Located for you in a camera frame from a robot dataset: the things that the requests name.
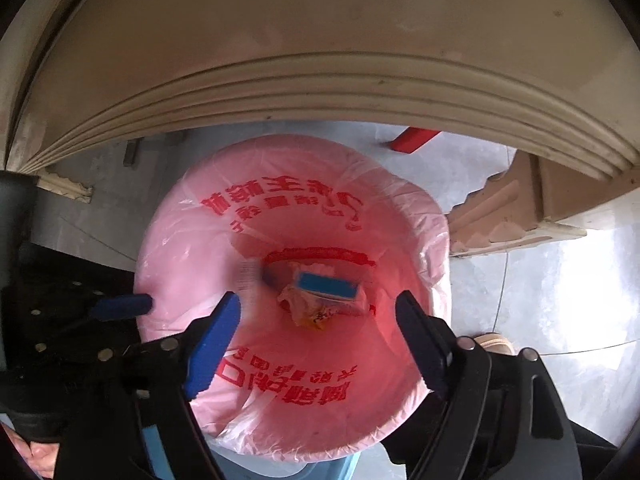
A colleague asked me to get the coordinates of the blue and white medicine box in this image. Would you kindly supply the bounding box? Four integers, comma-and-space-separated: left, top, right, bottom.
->
295, 270, 361, 306

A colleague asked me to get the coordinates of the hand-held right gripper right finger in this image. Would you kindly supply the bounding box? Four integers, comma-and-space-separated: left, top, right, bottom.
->
385, 290, 583, 480

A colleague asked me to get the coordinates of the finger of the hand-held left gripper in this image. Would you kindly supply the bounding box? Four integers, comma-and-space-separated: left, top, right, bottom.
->
50, 294, 154, 333
10, 342, 151, 401

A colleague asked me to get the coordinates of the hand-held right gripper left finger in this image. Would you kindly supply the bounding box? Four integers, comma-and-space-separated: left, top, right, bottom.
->
52, 291, 242, 480

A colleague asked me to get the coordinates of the red and yellow wrapper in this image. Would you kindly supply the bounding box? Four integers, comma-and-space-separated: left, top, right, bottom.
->
277, 285, 373, 332

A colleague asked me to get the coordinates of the trash bin with pink liner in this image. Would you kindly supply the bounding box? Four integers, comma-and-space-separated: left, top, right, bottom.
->
132, 133, 453, 480

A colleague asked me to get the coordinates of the beige wooden table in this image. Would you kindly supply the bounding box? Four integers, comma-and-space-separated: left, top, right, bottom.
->
0, 0, 640, 261

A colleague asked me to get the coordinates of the person's dark trouser leg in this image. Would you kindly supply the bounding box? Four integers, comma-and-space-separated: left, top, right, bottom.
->
570, 420, 618, 466

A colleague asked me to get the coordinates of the beige slipper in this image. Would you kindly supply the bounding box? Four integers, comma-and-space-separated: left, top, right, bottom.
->
472, 332, 516, 357

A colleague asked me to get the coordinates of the red plastic chair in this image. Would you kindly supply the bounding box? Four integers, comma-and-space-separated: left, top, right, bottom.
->
385, 127, 443, 153

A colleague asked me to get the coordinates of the person's left hand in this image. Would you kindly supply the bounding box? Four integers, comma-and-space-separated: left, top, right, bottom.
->
10, 432, 58, 478

